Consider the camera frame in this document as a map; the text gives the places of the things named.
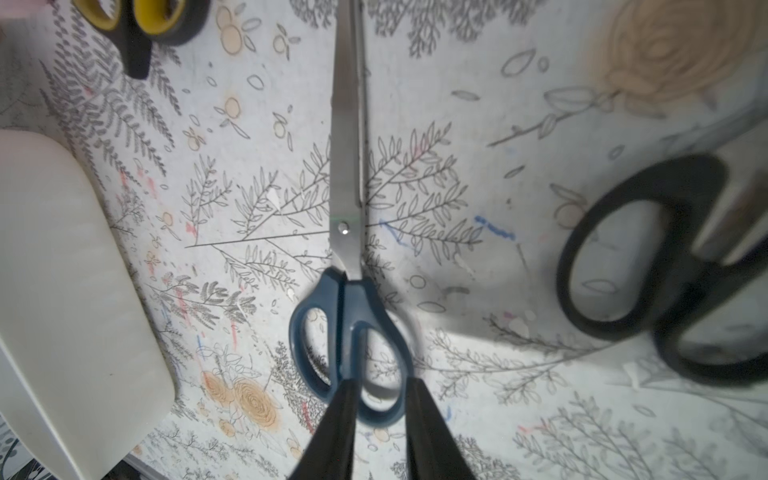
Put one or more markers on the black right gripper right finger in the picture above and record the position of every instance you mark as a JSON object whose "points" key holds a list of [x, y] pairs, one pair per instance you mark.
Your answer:
{"points": [[432, 452]]}

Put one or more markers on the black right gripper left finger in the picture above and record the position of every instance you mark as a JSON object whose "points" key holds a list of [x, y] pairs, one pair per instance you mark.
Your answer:
{"points": [[330, 453]]}

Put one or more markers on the blue handled scissors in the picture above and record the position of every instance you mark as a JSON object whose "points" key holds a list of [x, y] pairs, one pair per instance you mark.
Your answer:
{"points": [[346, 296]]}

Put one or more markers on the small black handled scissors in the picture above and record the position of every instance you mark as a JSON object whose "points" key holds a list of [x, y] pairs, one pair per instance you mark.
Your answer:
{"points": [[680, 289]]}

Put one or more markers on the black yellow handled scissors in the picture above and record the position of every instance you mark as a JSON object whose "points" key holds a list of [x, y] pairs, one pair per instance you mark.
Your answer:
{"points": [[135, 26]]}

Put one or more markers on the white plastic storage box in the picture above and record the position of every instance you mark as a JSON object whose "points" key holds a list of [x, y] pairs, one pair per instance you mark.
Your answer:
{"points": [[83, 380]]}

